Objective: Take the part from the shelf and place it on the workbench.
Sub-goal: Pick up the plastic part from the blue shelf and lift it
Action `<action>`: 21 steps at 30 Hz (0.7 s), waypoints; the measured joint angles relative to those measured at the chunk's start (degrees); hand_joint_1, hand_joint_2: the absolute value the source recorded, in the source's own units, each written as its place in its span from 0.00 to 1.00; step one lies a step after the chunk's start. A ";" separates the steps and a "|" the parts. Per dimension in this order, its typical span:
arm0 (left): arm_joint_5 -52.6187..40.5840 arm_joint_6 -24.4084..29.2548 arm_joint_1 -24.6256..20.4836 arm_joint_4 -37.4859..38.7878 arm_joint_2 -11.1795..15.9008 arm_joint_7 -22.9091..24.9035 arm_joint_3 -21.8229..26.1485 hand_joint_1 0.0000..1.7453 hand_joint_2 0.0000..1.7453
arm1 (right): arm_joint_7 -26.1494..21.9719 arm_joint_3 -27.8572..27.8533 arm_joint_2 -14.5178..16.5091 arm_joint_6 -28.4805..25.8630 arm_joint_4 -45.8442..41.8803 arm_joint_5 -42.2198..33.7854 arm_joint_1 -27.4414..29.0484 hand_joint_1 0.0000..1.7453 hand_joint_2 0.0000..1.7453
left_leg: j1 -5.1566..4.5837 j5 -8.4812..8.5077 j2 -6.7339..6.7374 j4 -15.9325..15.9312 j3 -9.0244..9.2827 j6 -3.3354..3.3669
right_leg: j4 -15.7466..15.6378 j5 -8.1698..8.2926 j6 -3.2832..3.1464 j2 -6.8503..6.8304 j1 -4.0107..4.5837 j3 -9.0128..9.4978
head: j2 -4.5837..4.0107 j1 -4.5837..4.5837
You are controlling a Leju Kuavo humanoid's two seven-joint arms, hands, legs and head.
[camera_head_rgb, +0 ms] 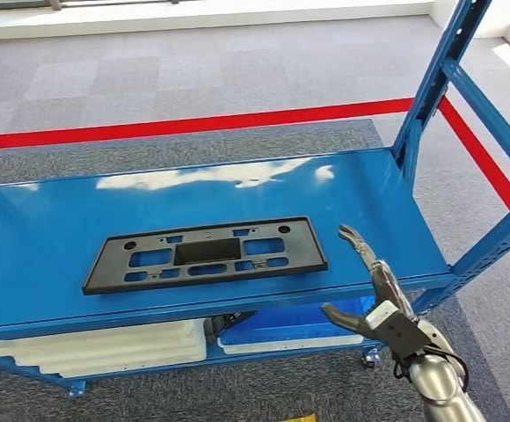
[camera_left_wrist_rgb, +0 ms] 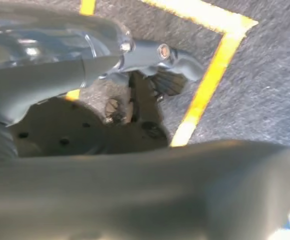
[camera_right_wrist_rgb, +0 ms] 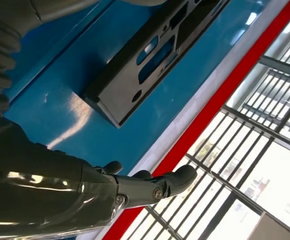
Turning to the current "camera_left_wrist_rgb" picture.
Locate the yellow floor tape square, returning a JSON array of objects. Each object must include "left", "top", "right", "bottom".
[{"left": 64, "top": 0, "right": 259, "bottom": 148}]

